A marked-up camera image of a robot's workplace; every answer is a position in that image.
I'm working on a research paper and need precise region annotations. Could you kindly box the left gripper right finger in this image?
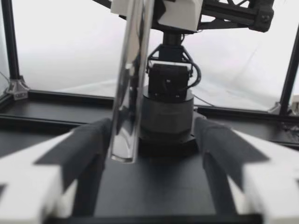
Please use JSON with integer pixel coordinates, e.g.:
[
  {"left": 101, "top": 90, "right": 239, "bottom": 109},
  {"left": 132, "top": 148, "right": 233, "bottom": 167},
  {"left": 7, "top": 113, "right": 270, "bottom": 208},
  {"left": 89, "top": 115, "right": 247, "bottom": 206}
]
[{"left": 193, "top": 116, "right": 299, "bottom": 224}]

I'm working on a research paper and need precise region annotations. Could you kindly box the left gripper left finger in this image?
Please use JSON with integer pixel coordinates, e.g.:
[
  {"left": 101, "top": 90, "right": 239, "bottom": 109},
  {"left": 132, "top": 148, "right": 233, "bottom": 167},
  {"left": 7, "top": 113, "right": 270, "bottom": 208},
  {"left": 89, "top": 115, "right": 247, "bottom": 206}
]
[{"left": 0, "top": 118, "right": 113, "bottom": 224}]

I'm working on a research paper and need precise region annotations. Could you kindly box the silver metal fork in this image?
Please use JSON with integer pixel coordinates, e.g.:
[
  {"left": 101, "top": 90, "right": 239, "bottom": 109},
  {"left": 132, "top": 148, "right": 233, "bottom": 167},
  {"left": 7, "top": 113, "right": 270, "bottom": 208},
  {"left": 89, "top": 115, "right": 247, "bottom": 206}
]
[{"left": 109, "top": 0, "right": 155, "bottom": 164}]

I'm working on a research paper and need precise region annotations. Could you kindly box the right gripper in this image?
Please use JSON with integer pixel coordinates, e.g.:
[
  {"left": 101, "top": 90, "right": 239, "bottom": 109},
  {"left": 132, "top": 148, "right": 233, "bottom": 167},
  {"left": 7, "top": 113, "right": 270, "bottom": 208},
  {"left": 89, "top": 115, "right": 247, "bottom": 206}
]
[{"left": 197, "top": 0, "right": 275, "bottom": 33}]

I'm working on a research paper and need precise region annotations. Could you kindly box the black frame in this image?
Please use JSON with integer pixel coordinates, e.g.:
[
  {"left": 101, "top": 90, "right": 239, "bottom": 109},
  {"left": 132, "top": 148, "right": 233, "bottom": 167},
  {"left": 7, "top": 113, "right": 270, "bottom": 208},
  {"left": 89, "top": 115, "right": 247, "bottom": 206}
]
[{"left": 0, "top": 0, "right": 299, "bottom": 150}]

